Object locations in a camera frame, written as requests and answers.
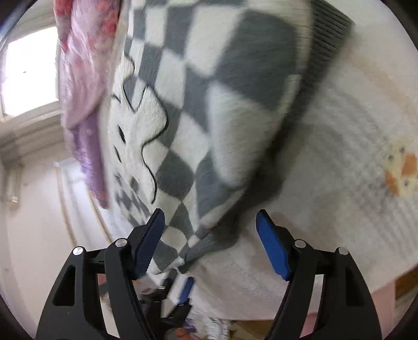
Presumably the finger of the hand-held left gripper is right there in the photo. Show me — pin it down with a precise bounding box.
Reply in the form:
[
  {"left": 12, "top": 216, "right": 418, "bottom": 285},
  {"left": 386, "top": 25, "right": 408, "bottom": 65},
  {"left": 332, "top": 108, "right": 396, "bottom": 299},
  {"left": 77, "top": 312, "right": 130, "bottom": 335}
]
[{"left": 165, "top": 276, "right": 195, "bottom": 327}]

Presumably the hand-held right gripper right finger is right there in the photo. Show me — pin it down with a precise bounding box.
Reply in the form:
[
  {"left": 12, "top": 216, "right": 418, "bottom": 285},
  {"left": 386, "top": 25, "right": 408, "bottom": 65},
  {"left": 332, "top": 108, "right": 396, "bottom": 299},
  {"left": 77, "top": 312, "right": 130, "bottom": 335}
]
[{"left": 256, "top": 209, "right": 382, "bottom": 340}]

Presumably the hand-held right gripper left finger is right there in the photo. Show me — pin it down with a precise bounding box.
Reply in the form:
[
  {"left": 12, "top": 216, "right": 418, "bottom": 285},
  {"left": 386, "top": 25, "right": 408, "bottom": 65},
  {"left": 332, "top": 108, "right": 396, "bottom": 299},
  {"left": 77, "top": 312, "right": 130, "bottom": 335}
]
[{"left": 35, "top": 208, "right": 165, "bottom": 340}]

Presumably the grey white checkered cardigan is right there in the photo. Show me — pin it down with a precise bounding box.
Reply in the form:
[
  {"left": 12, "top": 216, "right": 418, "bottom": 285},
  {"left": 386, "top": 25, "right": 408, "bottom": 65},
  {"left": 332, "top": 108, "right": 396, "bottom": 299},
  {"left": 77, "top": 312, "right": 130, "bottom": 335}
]
[{"left": 106, "top": 0, "right": 356, "bottom": 282}]

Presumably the white plastic bag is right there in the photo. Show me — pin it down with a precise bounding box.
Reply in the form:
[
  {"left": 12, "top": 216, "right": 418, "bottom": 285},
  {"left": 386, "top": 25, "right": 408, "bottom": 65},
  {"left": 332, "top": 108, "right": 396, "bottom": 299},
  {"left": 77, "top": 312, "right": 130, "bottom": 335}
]
[{"left": 183, "top": 315, "right": 236, "bottom": 340}]

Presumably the bed with pale printed sheet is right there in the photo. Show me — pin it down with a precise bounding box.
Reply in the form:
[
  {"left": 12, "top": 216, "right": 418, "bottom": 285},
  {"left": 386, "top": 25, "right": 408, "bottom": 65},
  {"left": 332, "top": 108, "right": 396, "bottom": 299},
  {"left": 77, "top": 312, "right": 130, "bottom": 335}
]
[{"left": 98, "top": 0, "right": 418, "bottom": 322}]

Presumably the purple floral quilt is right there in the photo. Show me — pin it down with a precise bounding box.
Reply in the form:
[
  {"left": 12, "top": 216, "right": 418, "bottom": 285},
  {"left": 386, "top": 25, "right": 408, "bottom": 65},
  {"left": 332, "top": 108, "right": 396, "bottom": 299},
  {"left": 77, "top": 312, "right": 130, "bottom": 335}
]
[{"left": 54, "top": 0, "right": 131, "bottom": 210}]

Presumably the window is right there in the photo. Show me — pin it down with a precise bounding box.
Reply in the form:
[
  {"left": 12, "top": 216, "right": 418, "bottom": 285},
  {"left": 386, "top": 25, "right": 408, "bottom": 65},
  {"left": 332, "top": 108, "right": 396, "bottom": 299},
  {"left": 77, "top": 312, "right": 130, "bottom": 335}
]
[{"left": 0, "top": 26, "right": 61, "bottom": 118}]

